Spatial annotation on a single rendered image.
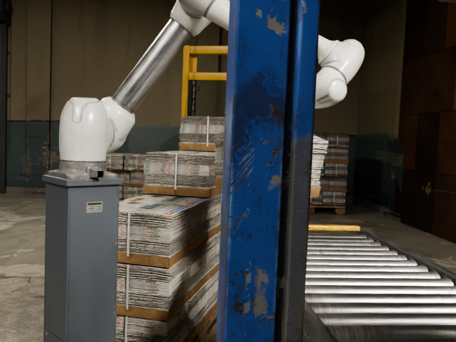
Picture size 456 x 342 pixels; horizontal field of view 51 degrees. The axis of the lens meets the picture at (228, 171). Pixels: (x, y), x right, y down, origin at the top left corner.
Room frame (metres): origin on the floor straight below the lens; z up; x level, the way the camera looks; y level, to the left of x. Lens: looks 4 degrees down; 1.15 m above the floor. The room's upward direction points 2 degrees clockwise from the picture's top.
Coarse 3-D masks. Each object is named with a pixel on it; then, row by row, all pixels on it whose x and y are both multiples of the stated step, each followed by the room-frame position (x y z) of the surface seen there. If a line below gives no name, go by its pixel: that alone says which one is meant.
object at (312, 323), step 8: (304, 312) 0.98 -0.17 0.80; (312, 312) 0.98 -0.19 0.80; (304, 320) 0.93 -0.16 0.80; (312, 320) 0.94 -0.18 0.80; (320, 320) 0.94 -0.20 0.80; (304, 328) 0.89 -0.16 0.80; (312, 328) 0.89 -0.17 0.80; (320, 328) 0.90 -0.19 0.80; (304, 336) 0.88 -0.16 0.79; (312, 336) 0.86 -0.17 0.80; (320, 336) 0.86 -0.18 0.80; (328, 336) 0.86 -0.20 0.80
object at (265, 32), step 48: (240, 0) 0.46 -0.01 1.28; (288, 0) 0.46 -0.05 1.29; (240, 48) 0.46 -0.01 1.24; (288, 48) 0.46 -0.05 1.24; (240, 96) 0.46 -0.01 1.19; (288, 96) 0.47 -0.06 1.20; (240, 144) 0.46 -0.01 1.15; (288, 144) 0.47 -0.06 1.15; (240, 192) 0.46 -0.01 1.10; (288, 192) 0.47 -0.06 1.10; (240, 240) 0.46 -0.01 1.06; (288, 240) 0.46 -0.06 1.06; (240, 288) 0.46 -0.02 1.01; (288, 288) 0.46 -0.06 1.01; (240, 336) 0.46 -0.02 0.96; (288, 336) 0.46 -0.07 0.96
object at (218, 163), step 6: (222, 132) 1.99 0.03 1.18; (216, 138) 2.04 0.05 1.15; (222, 138) 1.99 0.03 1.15; (216, 144) 2.04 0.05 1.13; (222, 144) 1.99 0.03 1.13; (216, 150) 2.03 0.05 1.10; (222, 150) 1.99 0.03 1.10; (216, 156) 2.03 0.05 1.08; (222, 156) 1.98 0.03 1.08; (216, 162) 2.02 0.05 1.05; (222, 162) 1.97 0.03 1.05; (216, 168) 2.02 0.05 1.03; (222, 168) 1.97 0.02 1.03; (216, 174) 2.01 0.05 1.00; (222, 174) 1.98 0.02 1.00
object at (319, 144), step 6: (318, 138) 1.84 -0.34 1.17; (318, 144) 1.80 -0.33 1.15; (324, 144) 1.82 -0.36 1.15; (318, 150) 1.81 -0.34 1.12; (324, 150) 1.82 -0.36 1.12; (312, 156) 1.80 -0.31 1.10; (318, 156) 1.82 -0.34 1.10; (312, 162) 1.82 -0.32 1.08; (318, 162) 1.83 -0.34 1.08; (312, 168) 1.82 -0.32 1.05; (318, 168) 1.84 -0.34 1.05; (312, 174) 1.83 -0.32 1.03; (318, 174) 1.84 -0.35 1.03; (312, 180) 1.84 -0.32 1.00; (318, 180) 1.85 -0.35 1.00
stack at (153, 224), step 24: (120, 216) 2.04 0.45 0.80; (144, 216) 2.01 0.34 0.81; (168, 216) 1.98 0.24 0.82; (192, 216) 2.28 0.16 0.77; (216, 216) 2.73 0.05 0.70; (120, 240) 2.03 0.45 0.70; (144, 240) 2.00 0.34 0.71; (168, 240) 1.98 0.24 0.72; (192, 240) 2.28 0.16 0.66; (216, 240) 2.73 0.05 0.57; (120, 264) 2.03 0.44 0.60; (192, 264) 2.28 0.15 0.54; (216, 264) 2.76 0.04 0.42; (120, 288) 2.03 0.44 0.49; (144, 288) 2.01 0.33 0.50; (168, 288) 1.98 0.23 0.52; (216, 288) 2.78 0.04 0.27; (168, 312) 1.99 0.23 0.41; (192, 312) 2.34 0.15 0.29; (216, 312) 2.81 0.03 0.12; (120, 336) 2.03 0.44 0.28; (144, 336) 2.00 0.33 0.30; (168, 336) 2.01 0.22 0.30
